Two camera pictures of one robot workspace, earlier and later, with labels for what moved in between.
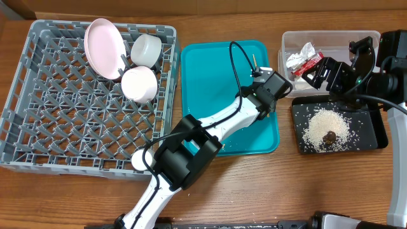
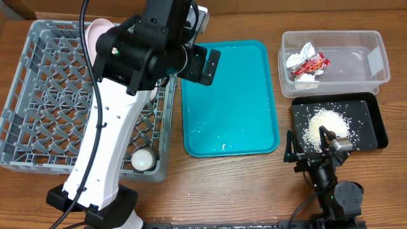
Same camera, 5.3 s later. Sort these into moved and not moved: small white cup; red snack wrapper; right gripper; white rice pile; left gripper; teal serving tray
Moved: right gripper; left gripper
Not moved: teal serving tray; small white cup; red snack wrapper; white rice pile
